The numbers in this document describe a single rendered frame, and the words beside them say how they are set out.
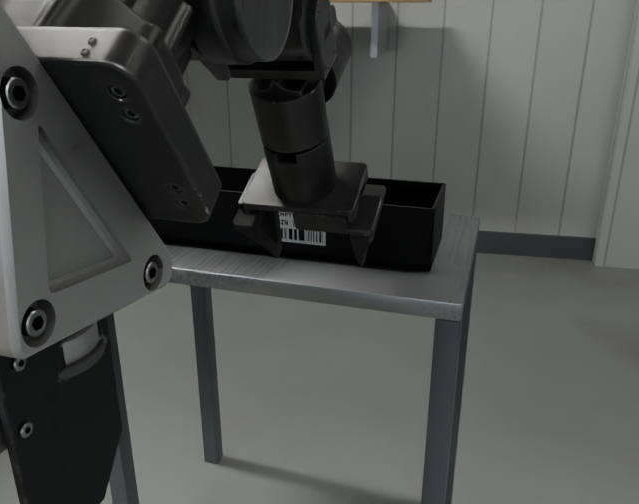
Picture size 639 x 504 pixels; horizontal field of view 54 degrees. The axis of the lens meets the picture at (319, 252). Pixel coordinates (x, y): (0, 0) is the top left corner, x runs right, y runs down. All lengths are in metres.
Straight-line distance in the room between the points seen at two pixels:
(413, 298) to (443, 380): 0.15
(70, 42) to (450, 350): 0.87
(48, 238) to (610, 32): 3.15
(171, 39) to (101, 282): 0.10
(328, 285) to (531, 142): 2.39
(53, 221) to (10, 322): 0.04
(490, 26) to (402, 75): 0.46
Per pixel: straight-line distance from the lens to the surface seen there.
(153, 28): 0.26
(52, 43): 0.23
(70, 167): 0.23
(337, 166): 0.57
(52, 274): 0.24
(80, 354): 0.44
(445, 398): 1.06
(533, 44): 3.24
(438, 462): 1.14
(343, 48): 0.56
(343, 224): 0.53
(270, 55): 0.34
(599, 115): 3.33
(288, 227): 1.12
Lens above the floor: 1.22
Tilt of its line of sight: 22 degrees down
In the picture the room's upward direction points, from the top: straight up
